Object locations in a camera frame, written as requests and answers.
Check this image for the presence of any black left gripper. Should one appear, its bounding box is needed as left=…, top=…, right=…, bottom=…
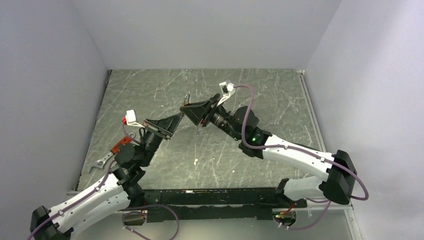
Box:
left=139, top=113, right=184, bottom=167

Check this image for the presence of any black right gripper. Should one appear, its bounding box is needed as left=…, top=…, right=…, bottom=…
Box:
left=180, top=94, right=242, bottom=142

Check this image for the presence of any brass padlock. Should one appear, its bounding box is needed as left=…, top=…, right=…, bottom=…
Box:
left=182, top=93, right=191, bottom=106

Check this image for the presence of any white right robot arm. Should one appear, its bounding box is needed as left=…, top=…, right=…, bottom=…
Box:
left=180, top=94, right=358, bottom=208

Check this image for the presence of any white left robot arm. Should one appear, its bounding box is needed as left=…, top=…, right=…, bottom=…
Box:
left=28, top=113, right=184, bottom=240

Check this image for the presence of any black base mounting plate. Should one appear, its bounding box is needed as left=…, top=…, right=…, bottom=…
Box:
left=125, top=187, right=307, bottom=223

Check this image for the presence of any black foam tube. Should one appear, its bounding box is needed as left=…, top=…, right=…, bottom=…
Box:
left=296, top=143, right=321, bottom=152

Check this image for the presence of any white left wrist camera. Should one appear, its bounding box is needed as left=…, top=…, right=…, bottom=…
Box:
left=121, top=109, right=144, bottom=128

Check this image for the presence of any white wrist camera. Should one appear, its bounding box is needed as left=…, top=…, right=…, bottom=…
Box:
left=121, top=109, right=144, bottom=128
left=217, top=81, right=235, bottom=106

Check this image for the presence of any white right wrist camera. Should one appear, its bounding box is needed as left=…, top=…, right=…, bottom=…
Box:
left=217, top=81, right=235, bottom=106

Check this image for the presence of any adjustable wrench red handle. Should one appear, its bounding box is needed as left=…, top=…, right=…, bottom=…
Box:
left=88, top=132, right=137, bottom=175

